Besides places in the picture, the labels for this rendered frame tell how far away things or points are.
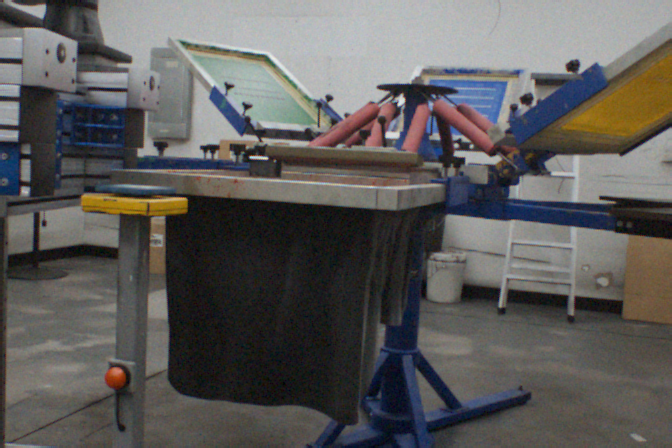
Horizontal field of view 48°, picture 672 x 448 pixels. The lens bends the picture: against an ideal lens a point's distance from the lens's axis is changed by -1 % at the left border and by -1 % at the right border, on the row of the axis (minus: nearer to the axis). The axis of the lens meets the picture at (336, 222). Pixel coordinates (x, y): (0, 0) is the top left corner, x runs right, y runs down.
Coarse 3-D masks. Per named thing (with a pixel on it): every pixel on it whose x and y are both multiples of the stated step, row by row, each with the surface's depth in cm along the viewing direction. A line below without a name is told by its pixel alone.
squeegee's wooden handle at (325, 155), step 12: (276, 156) 199; (288, 156) 198; (300, 156) 196; (312, 156) 195; (324, 156) 194; (336, 156) 193; (348, 156) 192; (360, 156) 192; (372, 156) 191; (384, 156) 190; (396, 156) 189; (408, 156) 188; (420, 156) 190
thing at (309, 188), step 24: (192, 192) 144; (216, 192) 143; (240, 192) 141; (264, 192) 140; (288, 192) 138; (312, 192) 137; (336, 192) 136; (360, 192) 134; (384, 192) 133; (408, 192) 140; (432, 192) 162
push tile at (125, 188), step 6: (96, 186) 125; (102, 186) 125; (108, 186) 125; (114, 186) 124; (120, 186) 126; (126, 186) 127; (132, 186) 127; (138, 186) 128; (144, 186) 129; (150, 186) 131; (156, 186) 132; (108, 192) 124; (114, 192) 124; (120, 192) 124; (126, 192) 123; (132, 192) 123; (138, 192) 123; (144, 192) 122; (150, 192) 123; (156, 192) 125; (162, 192) 127; (168, 192) 129; (174, 192) 131
